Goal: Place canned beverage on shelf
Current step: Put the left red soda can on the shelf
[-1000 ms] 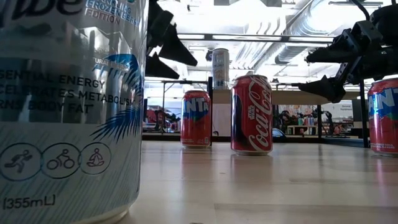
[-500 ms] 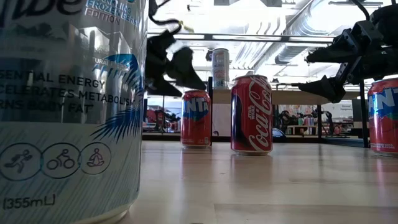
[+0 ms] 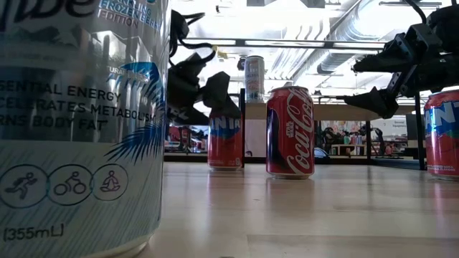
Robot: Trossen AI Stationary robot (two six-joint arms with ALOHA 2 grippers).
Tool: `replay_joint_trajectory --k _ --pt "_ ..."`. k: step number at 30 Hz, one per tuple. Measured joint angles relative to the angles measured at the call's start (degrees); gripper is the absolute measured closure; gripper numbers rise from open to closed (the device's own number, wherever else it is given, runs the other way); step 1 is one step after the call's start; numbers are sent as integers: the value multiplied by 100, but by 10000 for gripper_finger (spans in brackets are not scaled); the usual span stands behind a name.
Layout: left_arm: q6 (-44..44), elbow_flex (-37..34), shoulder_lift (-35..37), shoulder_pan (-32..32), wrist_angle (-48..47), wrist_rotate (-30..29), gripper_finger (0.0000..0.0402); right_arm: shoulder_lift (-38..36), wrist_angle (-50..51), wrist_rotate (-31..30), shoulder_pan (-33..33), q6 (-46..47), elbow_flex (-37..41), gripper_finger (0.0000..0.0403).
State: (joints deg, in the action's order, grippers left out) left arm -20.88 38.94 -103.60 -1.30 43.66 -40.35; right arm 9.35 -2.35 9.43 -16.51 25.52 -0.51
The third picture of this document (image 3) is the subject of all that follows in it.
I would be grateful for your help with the wooden shelf black metal legs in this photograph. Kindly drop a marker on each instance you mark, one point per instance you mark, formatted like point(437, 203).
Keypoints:
point(330, 112)

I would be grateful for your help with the black ceiling track light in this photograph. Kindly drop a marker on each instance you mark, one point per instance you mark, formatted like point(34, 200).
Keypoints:
point(409, 3)

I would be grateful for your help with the white Celsius can orange print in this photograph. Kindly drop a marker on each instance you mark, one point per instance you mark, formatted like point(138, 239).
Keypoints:
point(254, 79)

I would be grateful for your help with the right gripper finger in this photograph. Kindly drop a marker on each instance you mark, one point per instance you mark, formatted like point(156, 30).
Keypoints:
point(383, 61)
point(376, 102)

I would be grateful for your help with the yellow tape tag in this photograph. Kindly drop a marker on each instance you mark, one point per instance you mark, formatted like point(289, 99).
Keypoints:
point(221, 54)

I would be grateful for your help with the white blue ball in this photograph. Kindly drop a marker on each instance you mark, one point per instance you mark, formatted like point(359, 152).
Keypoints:
point(321, 154)

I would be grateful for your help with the red Fanta can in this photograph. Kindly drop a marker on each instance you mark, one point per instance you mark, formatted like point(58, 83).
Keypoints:
point(443, 136)
point(224, 147)

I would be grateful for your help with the black ceiling fixture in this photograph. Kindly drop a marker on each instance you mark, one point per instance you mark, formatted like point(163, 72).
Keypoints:
point(241, 64)

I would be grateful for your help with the silver ceiling duct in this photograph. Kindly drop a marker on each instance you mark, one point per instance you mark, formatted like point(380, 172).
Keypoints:
point(337, 59)

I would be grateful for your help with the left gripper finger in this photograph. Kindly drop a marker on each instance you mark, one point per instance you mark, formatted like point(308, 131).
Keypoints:
point(218, 91)
point(190, 117)

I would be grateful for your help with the white Celsius Arctic Vibe can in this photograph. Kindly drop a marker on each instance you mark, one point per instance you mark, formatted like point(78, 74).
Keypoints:
point(82, 143)

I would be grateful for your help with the Star Wars Coca-Cola can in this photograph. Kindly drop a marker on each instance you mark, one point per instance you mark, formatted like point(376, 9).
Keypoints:
point(290, 136)

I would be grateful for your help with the black ceiling beam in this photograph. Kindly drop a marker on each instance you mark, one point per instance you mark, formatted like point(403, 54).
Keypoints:
point(244, 43)

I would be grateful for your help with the wooden bench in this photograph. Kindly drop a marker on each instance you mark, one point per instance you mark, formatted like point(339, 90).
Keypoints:
point(349, 146)

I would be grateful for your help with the white panel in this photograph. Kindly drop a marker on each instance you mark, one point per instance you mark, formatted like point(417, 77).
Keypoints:
point(255, 139)

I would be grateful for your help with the black aluminium table frame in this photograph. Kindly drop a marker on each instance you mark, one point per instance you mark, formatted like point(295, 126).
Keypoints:
point(201, 157)

